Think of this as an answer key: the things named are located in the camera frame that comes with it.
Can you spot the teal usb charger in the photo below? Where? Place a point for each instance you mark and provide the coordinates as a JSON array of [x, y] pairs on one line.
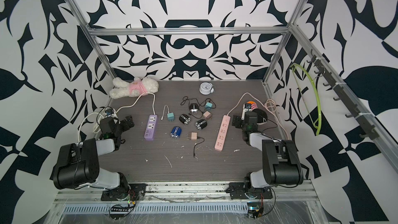
[[170, 116], [208, 106]]

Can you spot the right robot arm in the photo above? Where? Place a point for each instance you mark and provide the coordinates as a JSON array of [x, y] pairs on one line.
[[280, 163]]

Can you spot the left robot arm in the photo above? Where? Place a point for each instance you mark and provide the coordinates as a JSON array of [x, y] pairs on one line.
[[78, 164]]

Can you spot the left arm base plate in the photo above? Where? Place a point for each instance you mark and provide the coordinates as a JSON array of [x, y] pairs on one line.
[[131, 192]]

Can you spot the white pink plush toy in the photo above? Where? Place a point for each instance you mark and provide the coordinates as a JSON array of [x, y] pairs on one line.
[[133, 89]]

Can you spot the blue electric shaver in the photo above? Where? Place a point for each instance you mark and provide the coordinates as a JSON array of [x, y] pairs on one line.
[[176, 132]]

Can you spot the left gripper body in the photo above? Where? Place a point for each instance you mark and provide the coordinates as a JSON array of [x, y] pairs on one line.
[[124, 126]]

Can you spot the pink usb charger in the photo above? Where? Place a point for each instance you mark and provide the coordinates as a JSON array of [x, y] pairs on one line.
[[193, 136], [207, 115]]

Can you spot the black hook rack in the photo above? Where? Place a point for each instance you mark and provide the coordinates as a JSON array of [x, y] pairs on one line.
[[345, 95]]

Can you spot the small white alarm clock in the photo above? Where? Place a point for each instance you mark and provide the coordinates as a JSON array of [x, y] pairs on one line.
[[206, 88]]

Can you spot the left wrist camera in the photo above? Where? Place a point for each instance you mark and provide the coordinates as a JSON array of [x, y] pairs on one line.
[[110, 112]]

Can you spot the purple power strip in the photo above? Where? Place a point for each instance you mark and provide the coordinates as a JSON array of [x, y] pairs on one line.
[[150, 128]]

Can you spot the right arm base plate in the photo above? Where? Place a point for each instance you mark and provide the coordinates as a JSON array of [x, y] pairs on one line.
[[241, 192]]

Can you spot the pink power strip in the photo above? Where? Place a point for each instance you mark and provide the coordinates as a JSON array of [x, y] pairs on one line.
[[222, 134]]

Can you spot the pink USB charger front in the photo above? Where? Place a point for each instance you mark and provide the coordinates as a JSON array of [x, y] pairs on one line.
[[193, 136]]

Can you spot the teal USB charger front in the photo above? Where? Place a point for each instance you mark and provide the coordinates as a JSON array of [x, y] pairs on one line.
[[208, 106]]

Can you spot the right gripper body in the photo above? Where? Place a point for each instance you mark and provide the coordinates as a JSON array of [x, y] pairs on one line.
[[240, 123]]

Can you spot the black haired doll toy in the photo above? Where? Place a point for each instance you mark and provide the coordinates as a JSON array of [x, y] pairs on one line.
[[261, 114]]

